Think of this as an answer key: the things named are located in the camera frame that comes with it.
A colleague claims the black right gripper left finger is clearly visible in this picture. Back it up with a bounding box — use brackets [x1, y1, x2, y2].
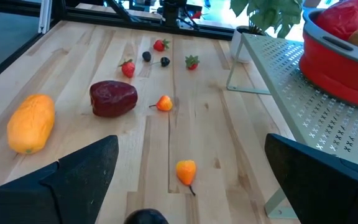
[0, 134, 120, 224]

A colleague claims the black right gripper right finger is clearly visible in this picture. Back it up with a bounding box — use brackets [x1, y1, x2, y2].
[264, 133, 358, 224]

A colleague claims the yellow orange mango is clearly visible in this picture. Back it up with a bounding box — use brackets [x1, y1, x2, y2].
[6, 94, 56, 155]

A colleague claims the dark brown round fruit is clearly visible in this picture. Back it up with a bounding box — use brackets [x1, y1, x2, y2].
[123, 208, 170, 224]

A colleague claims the red bowl with grey rim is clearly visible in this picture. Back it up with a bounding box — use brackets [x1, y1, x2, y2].
[299, 7, 358, 110]

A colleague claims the dark maroon fruit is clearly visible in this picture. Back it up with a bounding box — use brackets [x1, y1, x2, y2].
[89, 80, 139, 118]

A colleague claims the small orange yellow fruit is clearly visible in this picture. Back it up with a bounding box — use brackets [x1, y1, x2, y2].
[149, 95, 173, 112]
[175, 159, 197, 197]

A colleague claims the small red strawberry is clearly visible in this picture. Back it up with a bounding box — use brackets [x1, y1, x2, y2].
[152, 39, 170, 52]
[118, 58, 136, 79]
[185, 55, 200, 71]

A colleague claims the small blackberry with stem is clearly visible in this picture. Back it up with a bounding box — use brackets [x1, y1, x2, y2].
[150, 56, 171, 68]

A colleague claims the large red fruit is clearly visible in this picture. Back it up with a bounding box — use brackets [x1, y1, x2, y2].
[314, 0, 358, 41]

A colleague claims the green perforated metal shelf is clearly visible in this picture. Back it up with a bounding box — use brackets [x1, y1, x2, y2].
[226, 32, 358, 219]

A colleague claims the white plant pot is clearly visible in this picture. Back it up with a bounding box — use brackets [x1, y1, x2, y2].
[230, 26, 257, 63]

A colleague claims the green monstera plant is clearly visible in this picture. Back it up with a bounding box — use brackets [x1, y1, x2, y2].
[230, 0, 304, 39]

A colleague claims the silver metal post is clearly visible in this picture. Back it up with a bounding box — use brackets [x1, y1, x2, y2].
[38, 0, 53, 34]

